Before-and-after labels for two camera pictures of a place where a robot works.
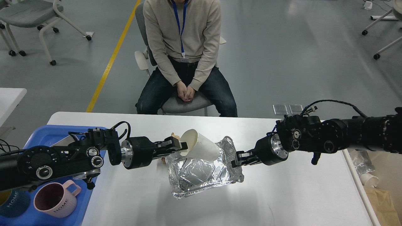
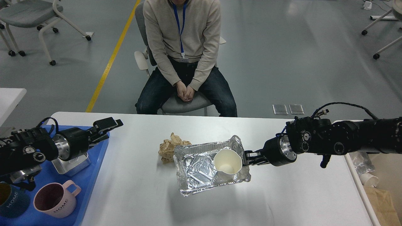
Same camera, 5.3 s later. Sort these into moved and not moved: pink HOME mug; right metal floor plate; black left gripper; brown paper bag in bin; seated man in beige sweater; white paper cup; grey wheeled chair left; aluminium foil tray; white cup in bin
Moved: white paper cup; black left gripper; aluminium foil tray
Not moved: brown paper bag in bin; white cup in bin; seated man in beige sweater; right metal floor plate; grey wheeled chair left; pink HOME mug
